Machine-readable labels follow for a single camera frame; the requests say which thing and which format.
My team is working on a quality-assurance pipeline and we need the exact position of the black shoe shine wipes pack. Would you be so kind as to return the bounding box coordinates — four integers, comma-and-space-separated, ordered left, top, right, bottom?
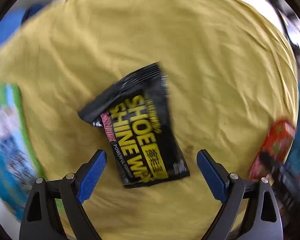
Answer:
78, 63, 190, 189

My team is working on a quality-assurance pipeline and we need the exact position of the yellow table cloth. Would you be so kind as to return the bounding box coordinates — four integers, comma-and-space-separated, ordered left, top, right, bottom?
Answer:
0, 0, 299, 239

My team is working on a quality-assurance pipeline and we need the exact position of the red floral snack bag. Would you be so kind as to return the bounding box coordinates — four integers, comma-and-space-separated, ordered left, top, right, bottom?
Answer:
249, 119, 295, 180

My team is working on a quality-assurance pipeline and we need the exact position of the blue foam mat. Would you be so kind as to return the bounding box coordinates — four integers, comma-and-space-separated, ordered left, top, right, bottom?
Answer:
0, 3, 48, 45

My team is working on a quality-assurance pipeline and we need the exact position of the light blue tissue pack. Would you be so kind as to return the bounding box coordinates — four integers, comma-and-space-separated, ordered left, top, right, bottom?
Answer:
0, 83, 43, 220

